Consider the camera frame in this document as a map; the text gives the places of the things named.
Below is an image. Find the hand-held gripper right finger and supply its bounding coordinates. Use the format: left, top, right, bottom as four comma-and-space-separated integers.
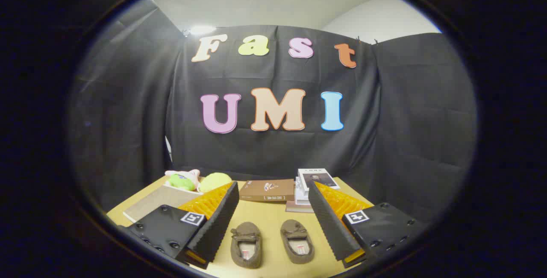
308, 181, 426, 269

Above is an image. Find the pink and green plush toy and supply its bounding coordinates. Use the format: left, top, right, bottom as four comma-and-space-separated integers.
165, 169, 201, 192

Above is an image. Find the beige fabric storage box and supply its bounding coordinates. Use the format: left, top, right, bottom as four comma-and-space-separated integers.
123, 183, 205, 223

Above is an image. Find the white magazine with portrait cover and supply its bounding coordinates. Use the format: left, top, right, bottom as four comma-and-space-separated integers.
298, 168, 341, 191

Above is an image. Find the brown book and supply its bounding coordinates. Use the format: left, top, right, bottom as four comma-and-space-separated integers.
238, 179, 295, 202

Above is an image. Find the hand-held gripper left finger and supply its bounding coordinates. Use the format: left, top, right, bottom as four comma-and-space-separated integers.
118, 181, 240, 270

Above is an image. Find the yellow plush toy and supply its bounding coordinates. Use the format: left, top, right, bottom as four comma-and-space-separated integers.
197, 173, 232, 193

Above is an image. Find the brown fuzzy shoe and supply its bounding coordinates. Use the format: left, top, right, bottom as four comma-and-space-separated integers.
280, 219, 315, 264
230, 222, 262, 269

